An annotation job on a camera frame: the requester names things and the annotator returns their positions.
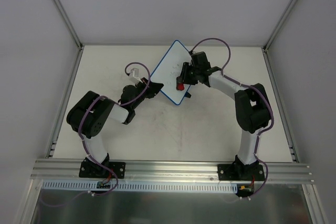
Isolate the red bone-shaped eraser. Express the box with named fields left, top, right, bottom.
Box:
left=176, top=83, right=185, bottom=91

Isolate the blue-framed whiteboard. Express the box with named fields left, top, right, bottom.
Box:
left=150, top=40, right=191, bottom=105

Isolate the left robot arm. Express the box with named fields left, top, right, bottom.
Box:
left=66, top=78, right=164, bottom=179

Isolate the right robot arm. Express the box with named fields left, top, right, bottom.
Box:
left=176, top=51, right=274, bottom=180

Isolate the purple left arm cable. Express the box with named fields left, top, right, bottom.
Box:
left=78, top=62, right=152, bottom=167

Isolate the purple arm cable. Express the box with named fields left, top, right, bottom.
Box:
left=189, top=37, right=275, bottom=162
left=78, top=62, right=152, bottom=167

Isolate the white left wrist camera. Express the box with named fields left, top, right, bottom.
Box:
left=128, top=68, right=141, bottom=84

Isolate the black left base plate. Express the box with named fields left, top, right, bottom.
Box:
left=79, top=159, right=126, bottom=179

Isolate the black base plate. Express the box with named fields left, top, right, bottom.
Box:
left=79, top=159, right=126, bottom=179
left=217, top=163, right=265, bottom=182

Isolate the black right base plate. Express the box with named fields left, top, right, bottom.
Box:
left=217, top=163, right=265, bottom=182

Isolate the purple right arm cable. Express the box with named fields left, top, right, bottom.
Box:
left=189, top=37, right=275, bottom=162

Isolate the white slotted cable duct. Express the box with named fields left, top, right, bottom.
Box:
left=41, top=179, right=238, bottom=194

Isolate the aluminium mounting rail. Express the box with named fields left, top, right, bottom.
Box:
left=30, top=158, right=315, bottom=184

